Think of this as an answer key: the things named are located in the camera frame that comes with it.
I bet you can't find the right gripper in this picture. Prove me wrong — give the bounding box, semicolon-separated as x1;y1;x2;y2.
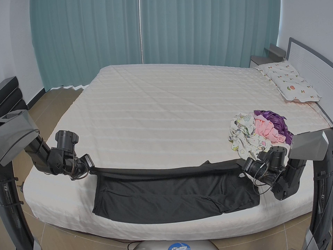
242;157;261;178

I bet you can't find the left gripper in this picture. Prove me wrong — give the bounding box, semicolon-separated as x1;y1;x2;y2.
79;154;95;176

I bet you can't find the black polo shirt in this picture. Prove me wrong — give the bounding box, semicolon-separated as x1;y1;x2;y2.
88;158;261;223

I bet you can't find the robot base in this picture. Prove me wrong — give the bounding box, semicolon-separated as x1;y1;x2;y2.
131;240;219;250

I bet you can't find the bed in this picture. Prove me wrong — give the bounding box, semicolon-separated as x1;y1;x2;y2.
22;37;333;240

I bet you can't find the white printed garment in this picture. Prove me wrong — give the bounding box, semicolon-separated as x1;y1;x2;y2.
228;113;269;161

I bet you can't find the pink garment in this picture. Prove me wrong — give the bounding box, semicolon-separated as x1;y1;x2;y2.
254;119;287;144

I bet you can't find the purple garment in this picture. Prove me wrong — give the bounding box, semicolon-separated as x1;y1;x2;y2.
254;110;294;145

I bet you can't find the white printed pillow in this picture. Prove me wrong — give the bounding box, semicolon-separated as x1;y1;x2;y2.
254;60;322;103

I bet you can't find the black chest of drawers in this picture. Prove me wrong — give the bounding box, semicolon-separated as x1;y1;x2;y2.
0;77;29;112

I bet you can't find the grey bedside table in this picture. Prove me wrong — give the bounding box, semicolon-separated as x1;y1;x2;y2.
250;43;287;68

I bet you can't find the blue-green curtain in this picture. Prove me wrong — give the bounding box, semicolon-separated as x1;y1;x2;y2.
30;0;143;92
140;0;283;68

